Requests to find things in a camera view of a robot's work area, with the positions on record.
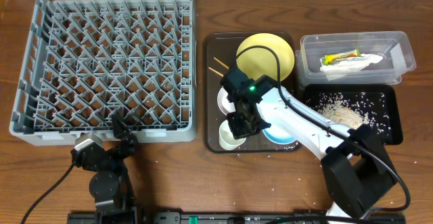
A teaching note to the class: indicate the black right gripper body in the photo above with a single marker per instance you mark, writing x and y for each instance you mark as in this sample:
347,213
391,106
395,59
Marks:
242,126

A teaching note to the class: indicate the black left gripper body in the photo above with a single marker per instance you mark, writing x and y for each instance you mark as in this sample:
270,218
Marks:
122,143

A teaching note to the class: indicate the white bowl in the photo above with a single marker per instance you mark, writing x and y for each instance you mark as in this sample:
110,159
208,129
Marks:
224,104

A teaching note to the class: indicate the white green cup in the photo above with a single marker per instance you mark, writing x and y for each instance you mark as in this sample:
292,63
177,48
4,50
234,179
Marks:
226,139

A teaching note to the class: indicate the light blue bowl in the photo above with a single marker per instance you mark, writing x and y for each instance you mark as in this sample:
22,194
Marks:
278,136

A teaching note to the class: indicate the green snack wrapper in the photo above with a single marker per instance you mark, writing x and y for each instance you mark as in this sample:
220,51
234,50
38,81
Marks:
330,58

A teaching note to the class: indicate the white tissue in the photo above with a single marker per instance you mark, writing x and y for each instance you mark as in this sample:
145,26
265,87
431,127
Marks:
347,66

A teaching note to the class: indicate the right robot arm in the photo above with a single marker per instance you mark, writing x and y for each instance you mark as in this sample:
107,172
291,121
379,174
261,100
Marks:
356,166

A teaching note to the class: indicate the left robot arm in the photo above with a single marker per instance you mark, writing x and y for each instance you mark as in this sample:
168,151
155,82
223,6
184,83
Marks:
110,186

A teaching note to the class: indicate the black waste bin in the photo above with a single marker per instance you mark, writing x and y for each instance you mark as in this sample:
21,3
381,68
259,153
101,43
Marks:
395,136

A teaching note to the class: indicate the rice and peanut waste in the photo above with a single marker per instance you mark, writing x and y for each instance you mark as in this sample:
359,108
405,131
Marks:
353,109

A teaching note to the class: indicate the yellow plate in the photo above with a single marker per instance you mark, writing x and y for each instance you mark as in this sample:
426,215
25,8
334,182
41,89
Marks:
259,61

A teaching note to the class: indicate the lower wooden chopstick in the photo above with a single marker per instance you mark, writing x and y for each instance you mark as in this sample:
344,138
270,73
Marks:
216,72

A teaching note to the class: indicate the wooden chopstick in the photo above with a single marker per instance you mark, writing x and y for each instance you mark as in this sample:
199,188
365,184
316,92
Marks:
216,72
221,63

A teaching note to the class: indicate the upper wooden chopstick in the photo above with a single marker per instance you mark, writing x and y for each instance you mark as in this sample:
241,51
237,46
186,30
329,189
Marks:
221,63

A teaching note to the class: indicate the dark brown tray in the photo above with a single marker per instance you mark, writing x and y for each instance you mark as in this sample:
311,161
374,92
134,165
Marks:
224,46

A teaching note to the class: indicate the grey dish rack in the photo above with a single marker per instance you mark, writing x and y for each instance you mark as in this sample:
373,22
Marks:
88,60

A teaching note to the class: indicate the clear plastic bin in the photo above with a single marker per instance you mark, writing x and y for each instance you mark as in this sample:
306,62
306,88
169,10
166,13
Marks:
393,46

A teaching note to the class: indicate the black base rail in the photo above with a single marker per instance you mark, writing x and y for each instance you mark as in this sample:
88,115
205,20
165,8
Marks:
182,218

